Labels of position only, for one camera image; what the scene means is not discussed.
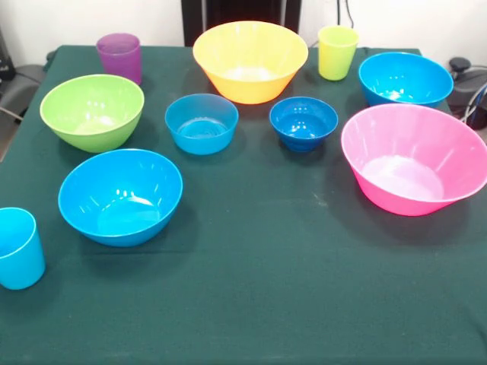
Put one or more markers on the grey chair base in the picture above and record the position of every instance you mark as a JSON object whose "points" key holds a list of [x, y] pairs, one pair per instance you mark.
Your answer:
{"points": [[468, 87], [23, 87]]}

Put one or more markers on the dark green tablecloth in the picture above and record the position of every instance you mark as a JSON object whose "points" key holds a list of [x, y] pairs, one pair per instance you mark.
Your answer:
{"points": [[266, 266]]}

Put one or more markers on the purple cup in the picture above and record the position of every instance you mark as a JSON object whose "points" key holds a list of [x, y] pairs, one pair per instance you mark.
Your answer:
{"points": [[121, 61]]}

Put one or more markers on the light blue cup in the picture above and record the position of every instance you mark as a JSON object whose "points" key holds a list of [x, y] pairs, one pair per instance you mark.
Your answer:
{"points": [[19, 251]]}

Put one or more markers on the yellow-green cup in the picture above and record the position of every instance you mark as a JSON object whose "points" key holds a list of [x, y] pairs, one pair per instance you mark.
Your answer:
{"points": [[335, 57]]}

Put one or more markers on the pink bowl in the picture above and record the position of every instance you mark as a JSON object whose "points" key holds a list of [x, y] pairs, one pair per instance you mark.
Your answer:
{"points": [[403, 152]]}

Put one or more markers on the small light blue bowl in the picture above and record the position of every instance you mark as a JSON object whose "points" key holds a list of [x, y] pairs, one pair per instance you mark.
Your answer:
{"points": [[201, 125]]}

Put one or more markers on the orange bowl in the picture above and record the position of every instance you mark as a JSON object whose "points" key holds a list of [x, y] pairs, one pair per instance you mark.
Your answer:
{"points": [[247, 57]]}

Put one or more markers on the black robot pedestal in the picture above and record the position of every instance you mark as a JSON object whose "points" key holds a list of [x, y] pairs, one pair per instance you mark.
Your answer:
{"points": [[194, 23]]}

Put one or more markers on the large blue bowl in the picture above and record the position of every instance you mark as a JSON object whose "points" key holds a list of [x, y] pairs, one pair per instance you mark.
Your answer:
{"points": [[118, 197], [403, 80]]}

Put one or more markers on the lime green bowl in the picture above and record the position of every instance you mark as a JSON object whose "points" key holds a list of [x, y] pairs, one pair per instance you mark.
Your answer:
{"points": [[91, 110]]}

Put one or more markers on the small dark blue bowl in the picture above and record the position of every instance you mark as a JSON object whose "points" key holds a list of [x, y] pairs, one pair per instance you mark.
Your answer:
{"points": [[302, 121]]}

